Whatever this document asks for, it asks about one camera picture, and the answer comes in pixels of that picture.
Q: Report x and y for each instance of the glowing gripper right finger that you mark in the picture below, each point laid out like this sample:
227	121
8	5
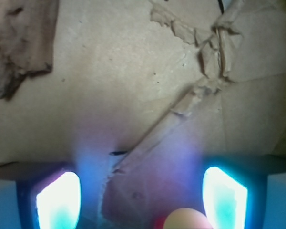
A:
234	199

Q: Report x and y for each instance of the brown wood piece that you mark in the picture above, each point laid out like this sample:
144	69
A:
27	31

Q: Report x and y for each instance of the brown paper bag bin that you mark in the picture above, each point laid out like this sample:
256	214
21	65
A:
141	91

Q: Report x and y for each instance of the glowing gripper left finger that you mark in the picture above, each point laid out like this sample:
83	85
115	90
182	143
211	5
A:
50	199

